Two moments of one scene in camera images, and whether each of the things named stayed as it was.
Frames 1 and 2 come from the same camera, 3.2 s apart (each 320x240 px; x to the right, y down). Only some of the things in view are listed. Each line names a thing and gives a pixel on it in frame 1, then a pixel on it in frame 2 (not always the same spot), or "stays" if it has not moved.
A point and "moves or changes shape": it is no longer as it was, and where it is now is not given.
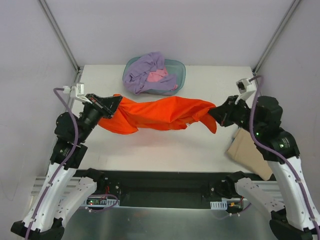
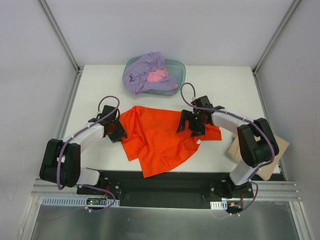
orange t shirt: [164, 113] moves or changes shape
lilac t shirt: [136, 73] stays
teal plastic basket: [174, 67] stays
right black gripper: [229, 110] → [189, 124]
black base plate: [166, 189] stays
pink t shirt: [155, 76] stays
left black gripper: [100, 106] → [117, 133]
